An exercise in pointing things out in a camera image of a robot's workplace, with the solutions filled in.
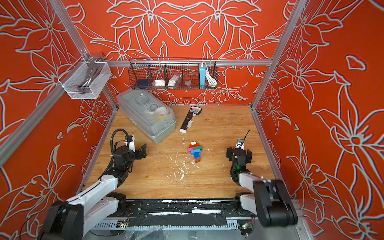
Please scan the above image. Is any light blue box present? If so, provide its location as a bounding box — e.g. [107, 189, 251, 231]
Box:
[199, 63, 206, 90]

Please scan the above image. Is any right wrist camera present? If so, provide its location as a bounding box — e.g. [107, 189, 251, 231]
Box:
[235, 139, 245, 150]

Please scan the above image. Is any white mesh basket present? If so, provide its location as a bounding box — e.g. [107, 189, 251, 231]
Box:
[59, 55, 112, 100]

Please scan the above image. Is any light blue lego brick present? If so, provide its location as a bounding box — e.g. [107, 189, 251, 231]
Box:
[191, 149, 202, 154]

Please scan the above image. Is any black wire basket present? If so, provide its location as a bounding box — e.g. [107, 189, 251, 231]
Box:
[128, 58, 219, 90]

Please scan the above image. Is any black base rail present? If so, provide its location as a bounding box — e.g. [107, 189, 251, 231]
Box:
[100, 198, 256, 229]

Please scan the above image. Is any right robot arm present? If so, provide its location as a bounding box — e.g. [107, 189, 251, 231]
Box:
[227, 137, 299, 227]

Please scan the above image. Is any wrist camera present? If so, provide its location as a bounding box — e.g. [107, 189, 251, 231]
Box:
[126, 135, 136, 152]
[235, 139, 245, 150]

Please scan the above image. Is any dark round jar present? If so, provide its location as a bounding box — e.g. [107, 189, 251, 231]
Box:
[137, 79, 149, 89]

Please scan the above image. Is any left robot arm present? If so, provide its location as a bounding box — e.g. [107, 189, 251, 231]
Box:
[38, 129, 147, 240]

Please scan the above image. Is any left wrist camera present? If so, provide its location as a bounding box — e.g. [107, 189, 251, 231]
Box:
[126, 135, 136, 152]

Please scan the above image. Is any clear plastic storage box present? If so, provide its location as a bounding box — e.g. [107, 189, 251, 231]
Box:
[117, 89, 177, 144]

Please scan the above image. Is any black white power strip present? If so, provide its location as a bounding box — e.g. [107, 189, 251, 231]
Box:
[180, 106, 202, 134]

